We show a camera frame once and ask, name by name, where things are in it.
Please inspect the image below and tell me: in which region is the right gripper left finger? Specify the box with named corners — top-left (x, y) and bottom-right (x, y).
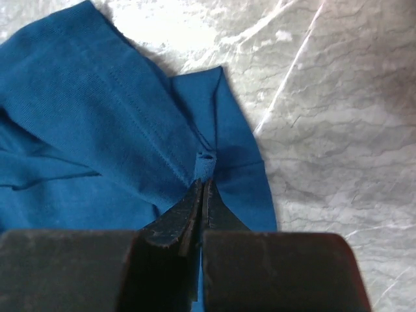
top-left (1, 181), bottom-right (203, 311)

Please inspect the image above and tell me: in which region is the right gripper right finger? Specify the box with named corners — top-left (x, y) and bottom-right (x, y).
top-left (201, 181), bottom-right (371, 311)

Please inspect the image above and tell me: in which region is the blue mickey t shirt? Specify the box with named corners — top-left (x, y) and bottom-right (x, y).
top-left (1, 1), bottom-right (276, 311)

